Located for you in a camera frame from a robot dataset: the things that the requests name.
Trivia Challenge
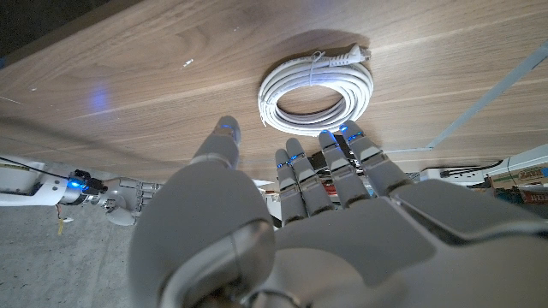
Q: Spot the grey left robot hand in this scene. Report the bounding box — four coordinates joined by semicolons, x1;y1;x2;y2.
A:
128;115;548;308

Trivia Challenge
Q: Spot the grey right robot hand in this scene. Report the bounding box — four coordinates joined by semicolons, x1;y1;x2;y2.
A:
100;177;164;228

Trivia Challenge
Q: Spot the white Ethernet cable coil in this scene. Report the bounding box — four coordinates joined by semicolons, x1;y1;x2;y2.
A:
256;44;375;138

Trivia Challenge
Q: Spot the white power strip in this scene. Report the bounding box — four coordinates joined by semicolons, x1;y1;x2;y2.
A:
419;166;497;184

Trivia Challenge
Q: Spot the cardboard box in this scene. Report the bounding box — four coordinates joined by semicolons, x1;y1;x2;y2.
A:
487;164;548;204

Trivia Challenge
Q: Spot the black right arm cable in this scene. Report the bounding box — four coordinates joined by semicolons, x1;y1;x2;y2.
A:
0;156;72;181

